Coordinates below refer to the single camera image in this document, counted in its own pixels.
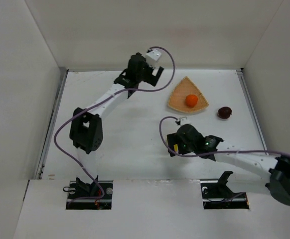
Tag fake orange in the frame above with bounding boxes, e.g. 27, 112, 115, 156
185, 94, 198, 108

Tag fake yellow pear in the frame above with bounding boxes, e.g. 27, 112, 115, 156
173, 144, 179, 152

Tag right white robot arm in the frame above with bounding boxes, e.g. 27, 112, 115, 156
167, 124, 290, 206

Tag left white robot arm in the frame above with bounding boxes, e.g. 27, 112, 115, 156
70, 49, 163, 179

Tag woven triangular fruit bowl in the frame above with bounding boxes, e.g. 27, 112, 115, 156
167, 77, 209, 114

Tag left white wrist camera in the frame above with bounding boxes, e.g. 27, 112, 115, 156
145, 49, 162, 68

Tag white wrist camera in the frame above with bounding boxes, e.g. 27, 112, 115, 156
145, 49, 162, 68
175, 117, 191, 125

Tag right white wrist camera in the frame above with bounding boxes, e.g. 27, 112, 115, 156
175, 117, 191, 125

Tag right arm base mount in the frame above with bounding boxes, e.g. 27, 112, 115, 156
200, 171, 249, 210

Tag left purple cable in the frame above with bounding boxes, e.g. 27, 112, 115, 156
54, 46, 176, 205

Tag purple cable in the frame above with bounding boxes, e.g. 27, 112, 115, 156
159, 116, 290, 165
54, 46, 176, 205

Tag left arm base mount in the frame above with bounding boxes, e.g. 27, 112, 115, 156
63, 178, 114, 210

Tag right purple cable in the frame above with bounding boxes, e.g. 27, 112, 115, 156
159, 116, 290, 165

